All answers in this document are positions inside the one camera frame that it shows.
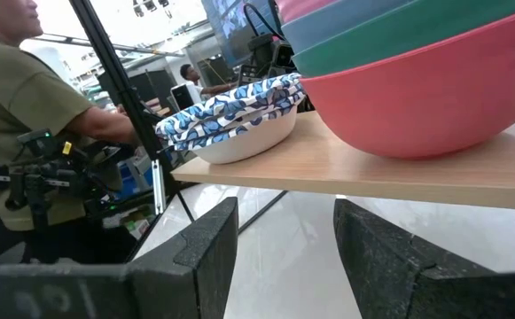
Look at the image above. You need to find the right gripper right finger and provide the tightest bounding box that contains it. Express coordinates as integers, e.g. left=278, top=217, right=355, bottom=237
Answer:
left=332, top=198, right=515, bottom=319

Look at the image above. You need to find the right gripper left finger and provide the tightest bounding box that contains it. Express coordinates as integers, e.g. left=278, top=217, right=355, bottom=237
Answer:
left=0, top=197, right=239, bottom=319

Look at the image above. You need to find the blue white patterned bowl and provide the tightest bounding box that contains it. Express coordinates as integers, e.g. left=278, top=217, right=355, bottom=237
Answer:
left=168, top=95, right=307, bottom=150
left=172, top=104, right=300, bottom=165
left=154, top=72, right=303, bottom=134
left=161, top=82, right=307, bottom=142

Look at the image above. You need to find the coral red plastic bowl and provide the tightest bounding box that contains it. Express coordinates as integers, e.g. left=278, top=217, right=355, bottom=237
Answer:
left=300, top=4, right=515, bottom=160

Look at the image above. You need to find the green plastic bowl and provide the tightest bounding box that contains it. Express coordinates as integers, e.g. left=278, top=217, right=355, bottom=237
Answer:
left=291, top=0, right=515, bottom=79

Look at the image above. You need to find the blue plastic bowl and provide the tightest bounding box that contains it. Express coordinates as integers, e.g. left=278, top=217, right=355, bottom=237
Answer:
left=280, top=0, right=417, bottom=55

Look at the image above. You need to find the dark pink plastic bowl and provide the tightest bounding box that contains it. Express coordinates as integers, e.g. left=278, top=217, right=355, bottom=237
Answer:
left=276, top=0, right=338, bottom=25

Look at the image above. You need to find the blue storage crate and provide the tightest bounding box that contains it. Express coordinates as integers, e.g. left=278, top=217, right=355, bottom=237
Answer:
left=117, top=157, right=154, bottom=198

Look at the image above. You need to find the person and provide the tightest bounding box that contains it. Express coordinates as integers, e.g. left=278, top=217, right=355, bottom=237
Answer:
left=179, top=63, right=240, bottom=105
left=0, top=0, right=138, bottom=265

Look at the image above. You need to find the black cabinet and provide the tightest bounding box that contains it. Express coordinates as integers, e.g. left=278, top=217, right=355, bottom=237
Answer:
left=97, top=68, right=178, bottom=107

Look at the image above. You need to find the white framed monitor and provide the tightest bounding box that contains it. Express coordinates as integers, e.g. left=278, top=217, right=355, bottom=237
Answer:
left=170, top=82, right=196, bottom=112

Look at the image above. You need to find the large display screen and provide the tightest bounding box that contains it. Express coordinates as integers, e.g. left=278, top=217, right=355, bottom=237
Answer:
left=201, top=0, right=285, bottom=67

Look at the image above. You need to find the grey metal bracket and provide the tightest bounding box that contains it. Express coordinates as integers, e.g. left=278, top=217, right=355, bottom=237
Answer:
left=151, top=158, right=168, bottom=216

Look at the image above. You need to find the wooden shelf with black frame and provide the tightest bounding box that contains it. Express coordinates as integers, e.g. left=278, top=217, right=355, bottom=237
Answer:
left=170, top=99, right=515, bottom=234

